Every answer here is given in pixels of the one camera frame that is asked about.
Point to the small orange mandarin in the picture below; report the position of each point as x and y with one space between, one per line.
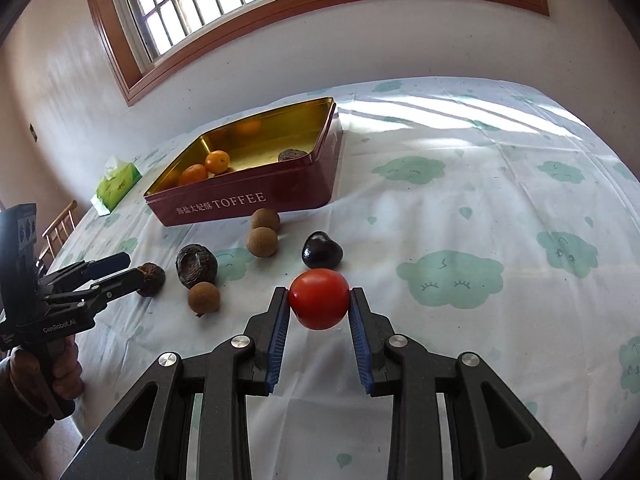
193 174

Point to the wrinkled dark passion fruit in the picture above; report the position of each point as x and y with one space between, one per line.
291 154

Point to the dark purple plum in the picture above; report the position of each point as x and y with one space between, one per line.
321 252

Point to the red toffee tin box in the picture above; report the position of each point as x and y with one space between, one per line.
255 178

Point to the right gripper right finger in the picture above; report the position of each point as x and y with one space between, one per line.
492 433

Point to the brown longan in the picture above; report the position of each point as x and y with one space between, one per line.
265 218
262 242
204 298

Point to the small dark wrinkled fruit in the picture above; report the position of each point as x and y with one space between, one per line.
154 278

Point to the light wooden chair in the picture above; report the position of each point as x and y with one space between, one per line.
58 232

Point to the green tissue pack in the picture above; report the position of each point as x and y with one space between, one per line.
117 181

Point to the cloud pattern tablecloth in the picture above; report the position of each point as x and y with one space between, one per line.
476 215

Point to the left hand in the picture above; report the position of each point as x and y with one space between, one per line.
66 371

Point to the round orange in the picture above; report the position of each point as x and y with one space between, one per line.
217 162

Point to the red tomato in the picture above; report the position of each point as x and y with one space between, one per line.
319 298

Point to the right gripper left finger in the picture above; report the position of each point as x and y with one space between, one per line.
146 434

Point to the dark wall switch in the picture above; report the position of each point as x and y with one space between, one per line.
33 133

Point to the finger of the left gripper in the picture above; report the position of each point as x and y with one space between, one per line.
82 272
95 298

